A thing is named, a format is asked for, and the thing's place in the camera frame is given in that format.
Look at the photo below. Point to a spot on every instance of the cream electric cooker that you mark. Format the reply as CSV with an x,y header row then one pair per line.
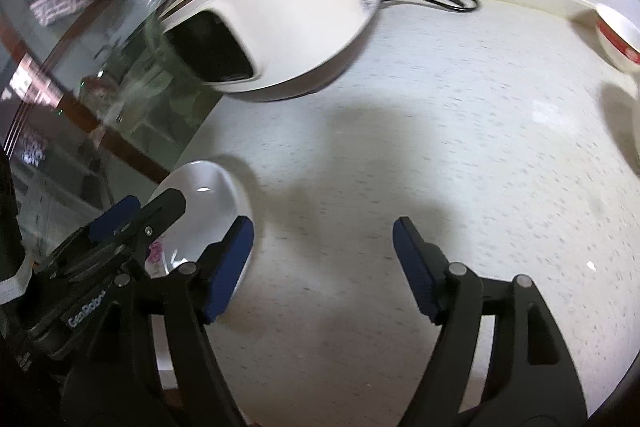
x,y
300,7

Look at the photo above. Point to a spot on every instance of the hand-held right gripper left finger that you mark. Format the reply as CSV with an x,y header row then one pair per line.
x,y
230,267

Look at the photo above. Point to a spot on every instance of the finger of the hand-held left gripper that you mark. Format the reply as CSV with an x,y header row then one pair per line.
x,y
115,217
160,212

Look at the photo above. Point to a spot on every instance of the white pink-flower plate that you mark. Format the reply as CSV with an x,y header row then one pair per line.
x,y
200,207

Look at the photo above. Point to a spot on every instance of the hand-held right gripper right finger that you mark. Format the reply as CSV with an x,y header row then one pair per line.
x,y
415,267

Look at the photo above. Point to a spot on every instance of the white red-band bowl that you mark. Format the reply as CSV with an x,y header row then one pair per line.
x,y
622,42

